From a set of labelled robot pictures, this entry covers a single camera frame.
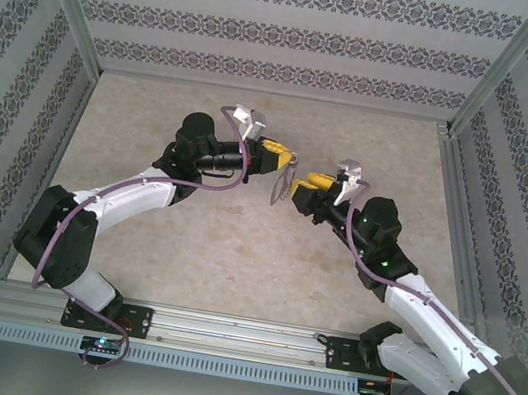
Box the metal key holder with rings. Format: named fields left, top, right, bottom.
left=267, top=156, right=302, bottom=212

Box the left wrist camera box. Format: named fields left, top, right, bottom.
left=229, top=104, right=270, bottom=144

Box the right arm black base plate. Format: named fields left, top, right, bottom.
left=321, top=334, right=417, bottom=384

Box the aluminium mounting rail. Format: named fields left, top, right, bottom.
left=0, top=272, right=507, bottom=395

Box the slotted grey cable duct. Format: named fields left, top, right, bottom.
left=0, top=318, right=362, bottom=395

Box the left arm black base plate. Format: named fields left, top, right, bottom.
left=59, top=293, right=155, bottom=341

